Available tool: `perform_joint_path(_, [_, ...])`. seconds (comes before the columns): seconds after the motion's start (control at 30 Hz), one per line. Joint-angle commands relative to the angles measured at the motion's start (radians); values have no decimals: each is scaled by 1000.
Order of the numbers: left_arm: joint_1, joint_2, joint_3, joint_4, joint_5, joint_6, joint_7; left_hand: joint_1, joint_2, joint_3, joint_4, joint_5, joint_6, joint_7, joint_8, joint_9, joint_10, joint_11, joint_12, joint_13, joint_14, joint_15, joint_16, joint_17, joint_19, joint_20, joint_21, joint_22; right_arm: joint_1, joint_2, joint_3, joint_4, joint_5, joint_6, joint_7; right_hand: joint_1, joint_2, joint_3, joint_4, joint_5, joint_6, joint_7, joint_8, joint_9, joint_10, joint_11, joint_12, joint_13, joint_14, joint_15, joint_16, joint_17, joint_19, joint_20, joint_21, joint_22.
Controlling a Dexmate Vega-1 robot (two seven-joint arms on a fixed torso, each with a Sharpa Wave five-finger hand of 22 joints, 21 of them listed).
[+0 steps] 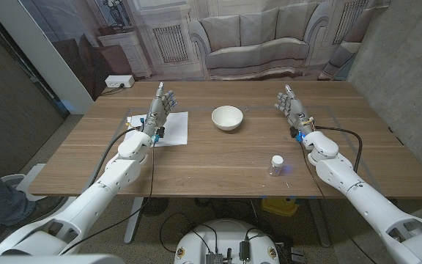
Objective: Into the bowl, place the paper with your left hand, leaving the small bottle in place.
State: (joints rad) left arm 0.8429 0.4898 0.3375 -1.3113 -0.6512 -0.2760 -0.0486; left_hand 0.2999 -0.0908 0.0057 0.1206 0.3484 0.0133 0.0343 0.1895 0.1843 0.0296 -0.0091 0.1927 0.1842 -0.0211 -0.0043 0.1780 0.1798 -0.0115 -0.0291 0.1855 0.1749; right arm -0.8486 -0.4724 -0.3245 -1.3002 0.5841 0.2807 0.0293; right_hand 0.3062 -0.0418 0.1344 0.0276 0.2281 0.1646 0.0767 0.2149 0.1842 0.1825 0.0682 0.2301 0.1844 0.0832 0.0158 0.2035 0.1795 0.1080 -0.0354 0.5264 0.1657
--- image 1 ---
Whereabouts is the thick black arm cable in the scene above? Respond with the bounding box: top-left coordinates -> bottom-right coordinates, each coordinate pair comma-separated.
86,126 -> 142,190
313,125 -> 363,173

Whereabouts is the white robot torso edge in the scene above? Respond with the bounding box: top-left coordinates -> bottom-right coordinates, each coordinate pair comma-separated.
0,254 -> 126,264

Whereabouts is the white wall pillar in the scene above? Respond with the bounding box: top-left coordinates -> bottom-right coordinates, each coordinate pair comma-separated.
0,0 -> 95,115

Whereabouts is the white ceramic bowl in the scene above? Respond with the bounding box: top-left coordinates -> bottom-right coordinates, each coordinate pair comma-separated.
211,105 -> 244,132

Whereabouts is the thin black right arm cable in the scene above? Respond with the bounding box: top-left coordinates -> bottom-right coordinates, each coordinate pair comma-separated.
298,141 -> 379,264

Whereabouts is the white paper sheet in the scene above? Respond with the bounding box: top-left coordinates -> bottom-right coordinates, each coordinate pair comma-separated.
125,111 -> 189,147

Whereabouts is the small clear bottle white cap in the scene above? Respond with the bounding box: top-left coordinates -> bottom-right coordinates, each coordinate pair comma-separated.
267,155 -> 285,177

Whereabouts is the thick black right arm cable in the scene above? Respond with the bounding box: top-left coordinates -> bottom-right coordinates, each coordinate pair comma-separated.
313,125 -> 363,173

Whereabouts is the dark person shoe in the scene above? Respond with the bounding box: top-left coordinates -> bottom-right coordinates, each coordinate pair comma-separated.
0,196 -> 69,239

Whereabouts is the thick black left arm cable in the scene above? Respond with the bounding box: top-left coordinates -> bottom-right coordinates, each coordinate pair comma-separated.
86,126 -> 142,190

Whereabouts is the black looped floor cable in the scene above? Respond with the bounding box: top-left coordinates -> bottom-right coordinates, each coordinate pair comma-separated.
158,211 -> 219,254

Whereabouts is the black power strip cord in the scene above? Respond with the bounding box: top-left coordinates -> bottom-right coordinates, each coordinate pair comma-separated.
100,83 -> 126,97

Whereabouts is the printed living room backdrop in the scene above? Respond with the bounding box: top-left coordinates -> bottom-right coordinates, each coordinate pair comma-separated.
18,0 -> 391,102

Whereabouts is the white metal table leg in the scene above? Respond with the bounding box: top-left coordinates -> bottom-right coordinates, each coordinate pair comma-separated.
308,197 -> 332,249
123,197 -> 145,245

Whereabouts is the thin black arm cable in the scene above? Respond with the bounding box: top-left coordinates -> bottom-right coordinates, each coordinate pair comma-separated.
59,139 -> 157,256
298,141 -> 379,264

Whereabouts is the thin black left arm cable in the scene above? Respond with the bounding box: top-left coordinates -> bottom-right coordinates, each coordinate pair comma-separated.
59,139 -> 157,256

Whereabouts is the white power strip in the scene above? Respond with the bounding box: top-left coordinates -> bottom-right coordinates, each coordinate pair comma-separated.
104,74 -> 136,89

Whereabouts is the yellow plastic object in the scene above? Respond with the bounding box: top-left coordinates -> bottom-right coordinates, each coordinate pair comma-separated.
261,197 -> 300,217

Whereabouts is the black round floor fan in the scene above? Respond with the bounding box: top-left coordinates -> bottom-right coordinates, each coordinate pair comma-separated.
141,197 -> 170,217

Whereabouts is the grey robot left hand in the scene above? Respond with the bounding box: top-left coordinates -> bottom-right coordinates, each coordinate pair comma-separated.
139,81 -> 178,139

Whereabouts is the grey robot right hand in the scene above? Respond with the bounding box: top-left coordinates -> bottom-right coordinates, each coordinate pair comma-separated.
274,84 -> 315,136

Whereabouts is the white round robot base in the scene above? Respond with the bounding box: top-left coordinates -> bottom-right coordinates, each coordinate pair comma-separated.
174,219 -> 281,264

